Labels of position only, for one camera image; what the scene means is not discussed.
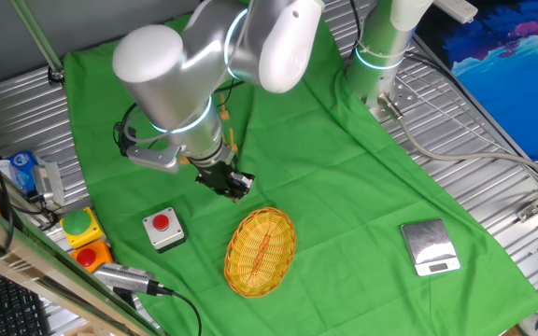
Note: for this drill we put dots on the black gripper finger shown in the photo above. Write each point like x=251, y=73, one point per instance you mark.
x=234, y=196
x=243, y=181

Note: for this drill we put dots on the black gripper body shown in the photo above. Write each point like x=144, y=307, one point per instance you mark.
x=215, y=177

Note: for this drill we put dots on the orange yellow woven dish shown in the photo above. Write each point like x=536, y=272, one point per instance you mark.
x=259, y=252

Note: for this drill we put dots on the wooden peg dish rack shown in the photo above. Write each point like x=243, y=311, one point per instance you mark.
x=223, y=109

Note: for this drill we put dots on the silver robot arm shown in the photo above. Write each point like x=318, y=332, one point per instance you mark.
x=175, y=70

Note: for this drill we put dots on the white box large red button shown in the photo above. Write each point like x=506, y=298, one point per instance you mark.
x=171, y=235

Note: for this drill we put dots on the green cloth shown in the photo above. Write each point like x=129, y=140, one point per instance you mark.
x=320, y=186

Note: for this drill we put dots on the yellow box green button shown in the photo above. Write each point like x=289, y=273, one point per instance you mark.
x=77, y=224

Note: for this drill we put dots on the orange box red button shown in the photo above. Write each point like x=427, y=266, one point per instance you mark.
x=87, y=256

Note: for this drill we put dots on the blue white tissue pack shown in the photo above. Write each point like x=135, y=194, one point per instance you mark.
x=22, y=168

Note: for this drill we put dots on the silver kitchen scale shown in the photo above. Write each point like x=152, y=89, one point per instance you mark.
x=428, y=245

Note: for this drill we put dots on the black keyboard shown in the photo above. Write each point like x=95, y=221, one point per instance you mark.
x=3, y=308

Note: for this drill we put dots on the white power strip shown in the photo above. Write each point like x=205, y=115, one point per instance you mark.
x=458, y=9

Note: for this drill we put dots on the blue printed poster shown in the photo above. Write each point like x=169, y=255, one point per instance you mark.
x=507, y=93

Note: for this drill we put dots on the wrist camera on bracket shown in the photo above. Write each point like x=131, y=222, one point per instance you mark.
x=154, y=158

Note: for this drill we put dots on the silver cylindrical camera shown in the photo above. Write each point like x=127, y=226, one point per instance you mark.
x=124, y=277

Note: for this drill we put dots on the silver ribbed box camera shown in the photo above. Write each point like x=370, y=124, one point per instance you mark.
x=47, y=182

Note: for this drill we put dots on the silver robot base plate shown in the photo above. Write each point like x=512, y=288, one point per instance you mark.
x=404, y=95

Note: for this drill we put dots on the tan frame bar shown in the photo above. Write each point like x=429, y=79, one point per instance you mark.
x=17, y=261

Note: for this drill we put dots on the green tinted frame strut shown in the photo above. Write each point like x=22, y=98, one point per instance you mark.
x=35, y=32

